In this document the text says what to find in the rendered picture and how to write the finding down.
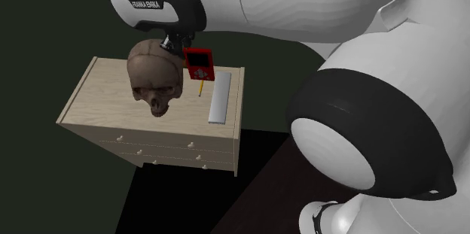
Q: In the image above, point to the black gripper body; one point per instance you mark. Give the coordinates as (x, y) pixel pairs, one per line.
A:
(178, 43)

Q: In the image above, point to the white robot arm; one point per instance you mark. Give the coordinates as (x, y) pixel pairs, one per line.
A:
(330, 6)

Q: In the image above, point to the red handheld game console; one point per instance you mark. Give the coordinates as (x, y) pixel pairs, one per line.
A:
(200, 65)

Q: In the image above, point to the brown skull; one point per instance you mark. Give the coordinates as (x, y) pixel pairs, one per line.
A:
(154, 72)

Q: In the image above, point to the yellow pencil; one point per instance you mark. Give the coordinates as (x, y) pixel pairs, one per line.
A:
(201, 89)

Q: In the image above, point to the grey flat remote control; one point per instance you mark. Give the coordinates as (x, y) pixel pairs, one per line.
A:
(220, 97)

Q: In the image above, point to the light wooden chest of drawers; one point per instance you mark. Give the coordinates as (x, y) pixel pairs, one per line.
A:
(102, 94)

